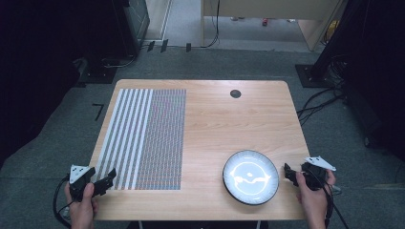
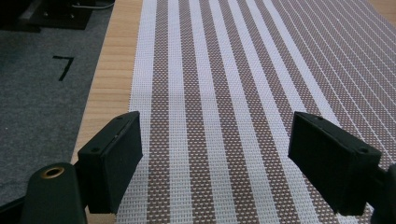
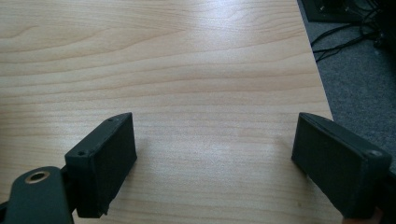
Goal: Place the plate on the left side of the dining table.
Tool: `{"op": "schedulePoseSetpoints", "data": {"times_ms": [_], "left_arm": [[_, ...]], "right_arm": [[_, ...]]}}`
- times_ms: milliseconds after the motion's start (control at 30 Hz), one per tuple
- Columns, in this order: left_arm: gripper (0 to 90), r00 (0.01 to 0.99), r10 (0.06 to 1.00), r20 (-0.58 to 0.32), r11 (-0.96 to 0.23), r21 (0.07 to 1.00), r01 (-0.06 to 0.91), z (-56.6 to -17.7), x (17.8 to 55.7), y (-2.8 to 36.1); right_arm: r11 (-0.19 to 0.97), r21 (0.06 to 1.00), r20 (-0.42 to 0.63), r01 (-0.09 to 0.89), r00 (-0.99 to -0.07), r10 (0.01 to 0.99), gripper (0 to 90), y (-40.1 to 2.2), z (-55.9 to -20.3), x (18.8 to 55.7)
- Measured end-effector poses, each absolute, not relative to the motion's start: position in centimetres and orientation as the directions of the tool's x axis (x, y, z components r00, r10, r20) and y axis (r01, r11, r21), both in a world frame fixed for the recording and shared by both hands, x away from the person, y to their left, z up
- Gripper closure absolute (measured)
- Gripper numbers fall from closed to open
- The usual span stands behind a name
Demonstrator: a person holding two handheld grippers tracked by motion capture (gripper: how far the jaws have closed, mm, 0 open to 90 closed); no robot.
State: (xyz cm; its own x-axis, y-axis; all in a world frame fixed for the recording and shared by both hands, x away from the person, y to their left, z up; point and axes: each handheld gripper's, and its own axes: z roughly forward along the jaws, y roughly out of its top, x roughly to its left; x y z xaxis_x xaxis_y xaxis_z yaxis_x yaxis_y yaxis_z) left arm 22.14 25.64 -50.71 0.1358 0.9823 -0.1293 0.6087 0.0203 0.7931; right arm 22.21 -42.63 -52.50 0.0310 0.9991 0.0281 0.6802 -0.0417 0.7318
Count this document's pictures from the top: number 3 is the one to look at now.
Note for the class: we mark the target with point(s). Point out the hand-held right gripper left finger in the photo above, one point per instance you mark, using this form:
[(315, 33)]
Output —
[(102, 168)]

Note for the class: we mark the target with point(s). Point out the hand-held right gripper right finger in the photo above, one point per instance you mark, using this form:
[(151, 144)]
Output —
[(336, 168)]

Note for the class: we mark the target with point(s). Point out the black equipment base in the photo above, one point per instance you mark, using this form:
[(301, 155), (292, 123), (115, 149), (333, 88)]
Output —
[(334, 11)]

